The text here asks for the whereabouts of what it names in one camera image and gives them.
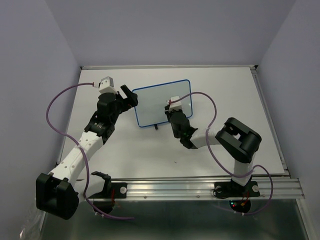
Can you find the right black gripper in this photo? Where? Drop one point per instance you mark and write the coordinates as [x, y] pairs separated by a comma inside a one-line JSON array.
[[168, 113]]

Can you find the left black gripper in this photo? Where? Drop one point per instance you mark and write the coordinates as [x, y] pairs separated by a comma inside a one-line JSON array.
[[130, 101]]

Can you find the blue framed small whiteboard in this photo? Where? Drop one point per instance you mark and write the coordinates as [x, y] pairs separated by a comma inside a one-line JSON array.
[[152, 100]]

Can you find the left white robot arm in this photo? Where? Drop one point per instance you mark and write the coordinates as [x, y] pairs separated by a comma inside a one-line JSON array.
[[71, 182]]

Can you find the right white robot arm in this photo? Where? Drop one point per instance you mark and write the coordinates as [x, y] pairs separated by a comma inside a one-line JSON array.
[[240, 141]]

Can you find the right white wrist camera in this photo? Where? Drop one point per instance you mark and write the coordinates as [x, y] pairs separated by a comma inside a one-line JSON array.
[[174, 104]]

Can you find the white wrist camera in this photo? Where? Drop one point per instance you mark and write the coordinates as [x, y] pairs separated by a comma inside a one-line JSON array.
[[106, 85], [174, 104]]

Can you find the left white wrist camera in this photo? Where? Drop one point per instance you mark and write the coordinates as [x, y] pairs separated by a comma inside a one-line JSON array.
[[106, 85]]

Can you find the aluminium mounting rail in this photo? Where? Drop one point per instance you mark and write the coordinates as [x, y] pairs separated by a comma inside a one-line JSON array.
[[197, 188]]

